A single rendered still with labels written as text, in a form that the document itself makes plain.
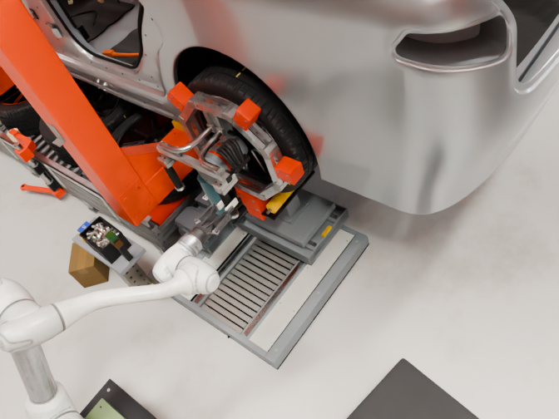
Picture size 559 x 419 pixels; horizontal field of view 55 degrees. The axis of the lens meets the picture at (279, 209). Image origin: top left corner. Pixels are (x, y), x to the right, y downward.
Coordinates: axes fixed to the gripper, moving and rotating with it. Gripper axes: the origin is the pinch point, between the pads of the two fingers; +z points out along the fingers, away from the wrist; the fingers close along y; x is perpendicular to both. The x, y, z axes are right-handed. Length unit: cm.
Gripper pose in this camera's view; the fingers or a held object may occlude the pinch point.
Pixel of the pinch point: (227, 203)
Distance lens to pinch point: 218.4
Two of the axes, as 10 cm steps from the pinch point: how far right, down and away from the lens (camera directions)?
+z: 6.0, -7.0, 3.8
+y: 7.6, 3.6, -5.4
